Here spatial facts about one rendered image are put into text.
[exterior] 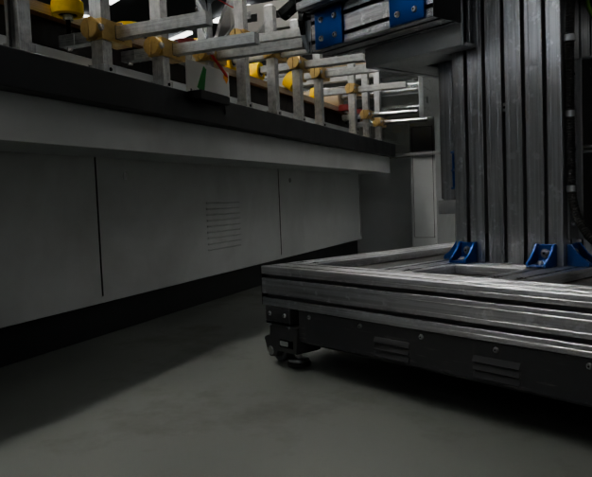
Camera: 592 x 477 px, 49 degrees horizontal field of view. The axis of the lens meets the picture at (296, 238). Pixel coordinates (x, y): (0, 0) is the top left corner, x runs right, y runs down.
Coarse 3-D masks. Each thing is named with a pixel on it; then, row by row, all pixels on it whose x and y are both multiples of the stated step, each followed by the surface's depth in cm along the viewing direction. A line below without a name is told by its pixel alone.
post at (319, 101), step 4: (316, 56) 292; (320, 56) 292; (316, 80) 293; (320, 80) 292; (316, 84) 293; (320, 84) 292; (316, 88) 293; (320, 88) 292; (316, 92) 293; (320, 92) 292; (316, 96) 293; (320, 96) 293; (316, 100) 294; (320, 100) 293; (316, 104) 294; (320, 104) 293; (316, 108) 294; (320, 108) 293; (316, 112) 294; (320, 112) 293; (316, 116) 294; (320, 116) 293; (316, 120) 294; (320, 120) 293
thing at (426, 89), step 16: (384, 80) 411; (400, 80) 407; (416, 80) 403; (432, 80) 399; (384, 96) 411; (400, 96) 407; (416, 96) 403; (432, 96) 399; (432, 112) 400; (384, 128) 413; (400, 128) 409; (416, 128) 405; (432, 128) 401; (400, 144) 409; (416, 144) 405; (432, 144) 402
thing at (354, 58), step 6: (354, 54) 264; (360, 54) 263; (312, 60) 271; (318, 60) 270; (324, 60) 269; (330, 60) 268; (336, 60) 267; (342, 60) 266; (348, 60) 265; (354, 60) 264; (360, 60) 263; (264, 66) 279; (282, 66) 276; (288, 66) 275; (306, 66) 272; (312, 66) 271; (318, 66) 272; (264, 72) 280
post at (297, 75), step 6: (294, 18) 269; (294, 24) 268; (294, 72) 270; (300, 72) 270; (294, 78) 270; (300, 78) 270; (294, 84) 270; (300, 84) 270; (294, 90) 270; (300, 90) 270; (294, 96) 271; (300, 96) 270; (294, 102) 271; (300, 102) 270; (294, 108) 271; (300, 108) 270; (294, 114) 271; (300, 114) 270
